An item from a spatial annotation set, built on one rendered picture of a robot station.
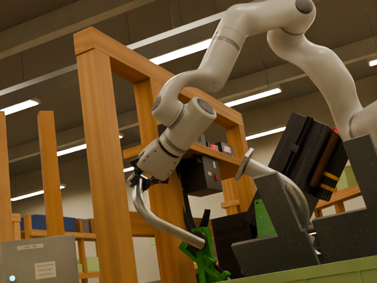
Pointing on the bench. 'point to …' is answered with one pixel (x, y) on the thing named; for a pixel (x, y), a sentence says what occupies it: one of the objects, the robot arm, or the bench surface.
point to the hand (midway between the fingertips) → (139, 182)
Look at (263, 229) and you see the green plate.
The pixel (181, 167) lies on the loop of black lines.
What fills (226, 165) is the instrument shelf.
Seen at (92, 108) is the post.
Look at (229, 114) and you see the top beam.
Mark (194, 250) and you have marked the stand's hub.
